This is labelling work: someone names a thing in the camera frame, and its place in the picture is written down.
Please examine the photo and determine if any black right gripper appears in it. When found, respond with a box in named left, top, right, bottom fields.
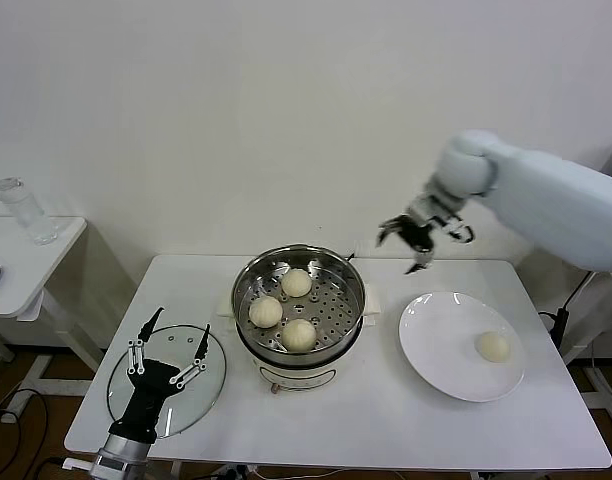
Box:
left=377, top=212, right=437, bottom=275

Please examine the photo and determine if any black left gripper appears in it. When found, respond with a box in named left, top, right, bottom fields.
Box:
left=108, top=307, right=212, bottom=441

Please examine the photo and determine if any round glass lid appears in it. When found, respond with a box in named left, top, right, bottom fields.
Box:
left=105, top=324, right=228, bottom=440

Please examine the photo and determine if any white steamed baozi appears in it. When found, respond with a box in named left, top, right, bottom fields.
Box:
left=280, top=268, right=314, bottom=299
left=474, top=330, right=513, bottom=363
left=248, top=295, right=284, bottom=329
left=280, top=318, right=318, bottom=351

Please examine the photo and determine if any steel perforated steamer basket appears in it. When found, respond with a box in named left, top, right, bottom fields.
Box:
left=230, top=245, right=366, bottom=354

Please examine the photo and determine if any white round plate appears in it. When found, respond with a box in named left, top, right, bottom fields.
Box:
left=398, top=291, right=526, bottom=403

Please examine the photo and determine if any small white side table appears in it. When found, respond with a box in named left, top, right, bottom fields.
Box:
left=0, top=214, right=112, bottom=397

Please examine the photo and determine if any cream electric cooker pot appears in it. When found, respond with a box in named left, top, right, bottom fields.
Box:
left=214, top=282, right=383, bottom=397

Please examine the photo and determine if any clear glass jar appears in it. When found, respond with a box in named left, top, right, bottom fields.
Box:
left=0, top=177, right=60, bottom=246

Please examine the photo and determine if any white desk with legs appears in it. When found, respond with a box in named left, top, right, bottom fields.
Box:
left=560, top=272, right=612, bottom=426

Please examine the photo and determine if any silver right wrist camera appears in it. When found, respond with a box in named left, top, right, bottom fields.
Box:
left=408, top=192, right=460, bottom=225

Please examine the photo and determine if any right wrist camera cable loop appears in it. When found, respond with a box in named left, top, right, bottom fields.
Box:
left=443, top=219, right=476, bottom=246

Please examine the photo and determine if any black power adapter cable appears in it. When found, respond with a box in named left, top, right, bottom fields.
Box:
left=538, top=272, right=595, bottom=347

